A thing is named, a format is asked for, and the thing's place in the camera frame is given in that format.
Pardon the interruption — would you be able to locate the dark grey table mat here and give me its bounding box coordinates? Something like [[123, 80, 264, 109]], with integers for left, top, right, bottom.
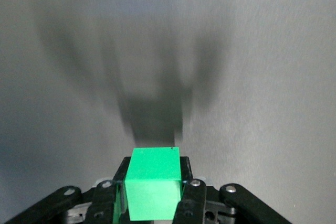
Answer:
[[0, 0, 336, 224]]

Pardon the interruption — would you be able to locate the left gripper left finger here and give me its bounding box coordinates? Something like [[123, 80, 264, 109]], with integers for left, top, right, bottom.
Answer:
[[5, 157, 132, 224]]

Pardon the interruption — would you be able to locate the small green cube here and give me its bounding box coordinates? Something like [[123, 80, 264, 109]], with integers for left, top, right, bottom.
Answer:
[[123, 146, 184, 221]]

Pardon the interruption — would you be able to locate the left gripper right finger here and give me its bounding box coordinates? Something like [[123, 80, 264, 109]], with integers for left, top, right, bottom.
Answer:
[[173, 157, 292, 224]]

